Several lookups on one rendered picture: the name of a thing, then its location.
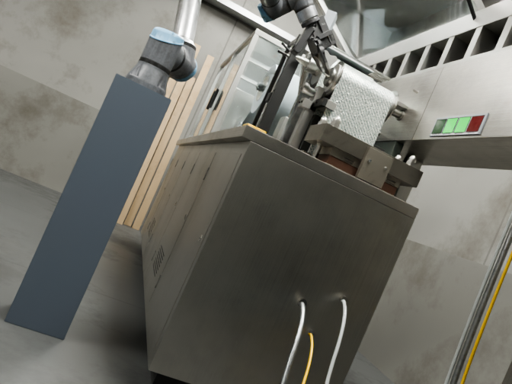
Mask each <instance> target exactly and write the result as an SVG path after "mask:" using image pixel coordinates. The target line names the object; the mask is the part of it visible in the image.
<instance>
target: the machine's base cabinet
mask: <svg viewBox="0 0 512 384"><path fill-rule="evenodd" d="M413 223H414V219H412V218H411V217H409V216H406V215H404V214H402V213H400V212H398V211H396V210H394V209H392V208H390V207H387V206H385V205H383V204H381V203H379V202H377V201H375V200H373V199H371V198H369V197H366V196H364V195H362V194H360V193H358V192H356V191H355V190H352V189H350V188H348V187H345V186H344V185H342V184H339V183H338V182H336V181H333V180H331V179H329V178H327V177H325V176H323V175H321V174H319V173H317V172H315V171H313V170H310V169H308V168H306V167H304V166H302V165H300V164H298V163H296V162H294V161H291V160H289V159H288V158H285V157H283V156H282V155H279V154H277V153H276V152H272V151H271V150H269V149H266V148H264V147H263V146H260V145H258V144H257V143H255V142H252V141H244V142H224V143H213V144H203V145H192V146H179V147H178V150H177V152H176V154H175V156H174V158H173V159H172V161H171V165H170V168H169V169H168V172H167V174H166V176H165V179H164V180H163V183H162V185H161V187H160V190H159V192H158V194H157V196H156V198H155V201H154V203H153V205H152V208H151V209H150V212H149V213H148V215H147V217H146V221H145V223H144V225H143V228H142V230H141V240H142V268H143V283H144V298H145V313H146V340H147V355H148V370H150V372H151V384H280V381H281V379H282V375H283V371H284V368H285V366H286V362H287V359H288V356H289V355H290V351H291V348H292V346H293V342H294V339H295V336H296V332H297V328H298V325H299V317H300V307H299V306H298V305H297V301H298V299H300V298H303V299H305V300H306V302H307V304H306V318H305V322H304V327H303V330H302V336H301V338H300V341H299V346H298V348H297V351H296V354H295V357H294V359H293V363H292V366H291V368H290V372H289V375H288V378H287V381H286V384H302V381H303V378H304V375H305V372H306V367H307V364H308V361H309V354H310V347H311V341H310V336H308V335H307V331H308V330H309V329H312V330H313V331H314V335H313V336H312V337H313V352H312V361H311V364H310V367H309V373H308V376H307V378H306V383H305V384H325V380H326V377H327V374H328V370H329V367H330V364H331V359H332V357H333V354H334V350H335V348H336V345H337V342H338V337H339V334H340V330H341V324H342V318H343V303H342V302H340V300H339V299H340V297H341V296H345V297H347V302H346V306H347V317H346V323H345V327H344V333H343V337H342V339H341V344H340V347H339V350H338V354H337V356H336V360H335V362H334V367H333V370H332V372H331V377H330V380H329V384H343V383H344V380H345V378H346V376H347V373H348V371H349V369H350V366H351V364H352V363H353V360H354V358H355V355H356V353H357V351H358V348H359V346H360V343H361V341H362V340H363V336H364V335H365V333H366V330H367V328H368V326H369V323H370V321H371V318H372V317H373V314H374V312H375V310H376V307H377V305H378V303H379V300H380V298H381V296H382V293H383V291H384V289H385V287H386V284H387V282H388V280H389V277H390V275H391V273H392V270H393V268H394V266H395V263H396V261H397V260H398V256H399V255H400V252H401V250H402V248H403V245H404V243H405V240H406V238H407V237H408V233H409V232H410V230H411V227H412V225H413Z"/></svg>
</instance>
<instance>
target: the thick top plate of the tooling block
mask: <svg viewBox="0 0 512 384"><path fill-rule="evenodd" d="M304 140H305V141H306V142H309V143H311V144H313V145H314V146H316V144H317V143H320V144H322V145H323V146H322V147H329V146H333V147H335V148H336V149H339V150H341V151H342V152H345V153H347V154H348V155H351V156H353V157H354V158H357V159H359V160H361V161H362V159H363V156H364V154H365V152H366V149H367V147H372V148H374V149H376V150H377V151H379V152H381V153H383V154H385V155H387V156H389V157H391V158H393V159H394V161H393V163H392V166H391V168H390V170H389V173H388V174H389V175H391V176H393V177H394V178H397V179H399V180H400V181H401V183H400V186H406V187H416V188H417V187H418V184H419V182H420V179H421V177H422V175H423V172H422V171H420V170H418V169H416V168H414V167H412V166H410V165H408V164H406V163H404V162H402V161H400V160H398V159H397V158H395V157H393V156H391V155H389V154H387V153H385V152H383V151H381V150H379V149H377V148H375V147H373V146H372V145H370V144H368V143H366V142H364V141H362V140H360V139H358V138H356V137H354V136H352V135H350V134H348V133H346V132H344V131H343V130H340V129H338V128H337V127H335V126H332V125H331V124H329V123H322V124H316V125H311V126H310V127H309V130H308V132H307V134H306V137H305V139H304Z"/></svg>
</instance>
